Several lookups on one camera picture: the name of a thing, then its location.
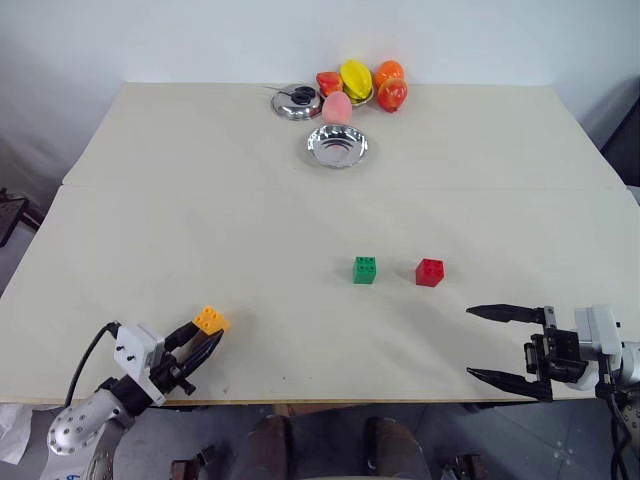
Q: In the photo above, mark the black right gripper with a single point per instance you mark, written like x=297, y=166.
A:
x=557, y=355

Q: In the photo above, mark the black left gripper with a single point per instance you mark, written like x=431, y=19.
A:
x=172, y=372

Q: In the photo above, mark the orange toy brick cube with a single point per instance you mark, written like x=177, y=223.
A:
x=212, y=320

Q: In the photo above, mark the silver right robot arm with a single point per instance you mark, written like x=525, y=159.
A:
x=631, y=362

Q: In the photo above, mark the red toy brick cube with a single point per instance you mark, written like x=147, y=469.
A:
x=429, y=273

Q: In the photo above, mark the dark brown rounded shape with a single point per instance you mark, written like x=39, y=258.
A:
x=395, y=450

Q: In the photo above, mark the green toy brick cube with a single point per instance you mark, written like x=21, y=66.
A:
x=364, y=271

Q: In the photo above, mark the white crumpled paper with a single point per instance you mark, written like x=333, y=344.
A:
x=12, y=432

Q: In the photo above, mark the black metal stand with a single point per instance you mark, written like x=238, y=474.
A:
x=12, y=212

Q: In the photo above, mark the shiny steel bowl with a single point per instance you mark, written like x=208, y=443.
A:
x=337, y=146

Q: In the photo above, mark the steel lid with black knob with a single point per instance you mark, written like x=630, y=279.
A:
x=292, y=105

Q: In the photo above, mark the pink toy peach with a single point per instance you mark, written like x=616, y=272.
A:
x=337, y=109

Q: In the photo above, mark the orange toy fruit red patch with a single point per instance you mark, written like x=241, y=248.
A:
x=392, y=96

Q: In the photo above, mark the small dish under starfruit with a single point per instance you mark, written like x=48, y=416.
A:
x=367, y=99

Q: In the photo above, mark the red toy pepper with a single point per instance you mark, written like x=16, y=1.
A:
x=328, y=82

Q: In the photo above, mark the plain orange toy fruit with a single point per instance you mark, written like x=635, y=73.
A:
x=390, y=70

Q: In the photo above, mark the yellow toy starfruit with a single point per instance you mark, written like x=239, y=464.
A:
x=356, y=77

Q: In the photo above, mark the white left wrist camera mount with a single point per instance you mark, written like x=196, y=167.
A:
x=132, y=346

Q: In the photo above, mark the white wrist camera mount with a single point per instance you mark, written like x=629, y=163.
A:
x=597, y=327
x=132, y=346

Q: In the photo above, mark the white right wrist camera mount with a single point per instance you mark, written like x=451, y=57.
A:
x=597, y=327

